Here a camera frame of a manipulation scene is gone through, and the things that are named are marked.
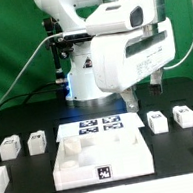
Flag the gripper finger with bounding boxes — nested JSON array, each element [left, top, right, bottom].
[[149, 68, 163, 96], [120, 87, 139, 113]]

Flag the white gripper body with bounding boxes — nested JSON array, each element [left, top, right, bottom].
[[90, 18, 175, 93]]

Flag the white square tabletop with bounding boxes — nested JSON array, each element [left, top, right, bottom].
[[53, 128, 155, 191]]

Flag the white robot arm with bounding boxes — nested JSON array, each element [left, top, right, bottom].
[[34, 0, 176, 112]]

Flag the white tag sheet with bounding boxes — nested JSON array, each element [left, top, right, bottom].
[[56, 113, 145, 142]]

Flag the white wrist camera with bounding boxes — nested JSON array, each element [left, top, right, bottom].
[[85, 0, 155, 35]]

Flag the black camera stand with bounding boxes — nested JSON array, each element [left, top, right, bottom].
[[42, 18, 92, 84]]

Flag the black cable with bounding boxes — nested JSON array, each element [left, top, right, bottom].
[[0, 80, 71, 111]]

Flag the white cable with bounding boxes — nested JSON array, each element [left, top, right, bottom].
[[0, 32, 76, 116]]

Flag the white obstacle wall left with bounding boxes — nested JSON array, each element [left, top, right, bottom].
[[0, 166, 10, 193]]

